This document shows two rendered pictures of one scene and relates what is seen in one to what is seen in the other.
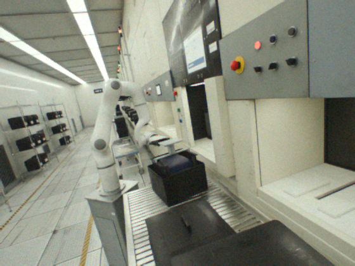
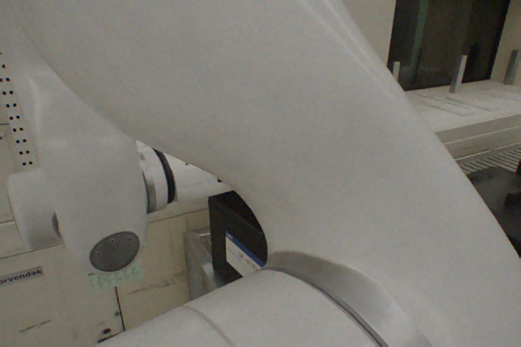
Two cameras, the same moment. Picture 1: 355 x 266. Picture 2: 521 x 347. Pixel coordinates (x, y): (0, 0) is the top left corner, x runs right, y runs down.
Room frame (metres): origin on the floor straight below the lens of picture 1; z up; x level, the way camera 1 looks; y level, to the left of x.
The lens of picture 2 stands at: (1.32, 0.64, 1.27)
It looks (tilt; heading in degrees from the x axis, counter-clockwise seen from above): 25 degrees down; 260
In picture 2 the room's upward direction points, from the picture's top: straight up
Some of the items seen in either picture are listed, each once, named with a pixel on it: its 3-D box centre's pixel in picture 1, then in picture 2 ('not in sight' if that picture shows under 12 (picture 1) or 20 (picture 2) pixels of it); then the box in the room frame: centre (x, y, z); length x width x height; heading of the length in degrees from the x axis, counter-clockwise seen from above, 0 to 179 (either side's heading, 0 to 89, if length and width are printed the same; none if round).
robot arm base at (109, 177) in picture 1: (109, 177); not in sight; (1.29, 0.56, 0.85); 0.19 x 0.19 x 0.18
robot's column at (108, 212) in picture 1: (125, 232); not in sight; (1.29, 0.56, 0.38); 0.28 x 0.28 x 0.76; 61
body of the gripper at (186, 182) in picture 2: (157, 140); (191, 167); (1.32, 0.17, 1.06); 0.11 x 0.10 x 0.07; 26
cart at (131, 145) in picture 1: (128, 158); not in sight; (3.70, 1.12, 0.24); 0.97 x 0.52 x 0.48; 19
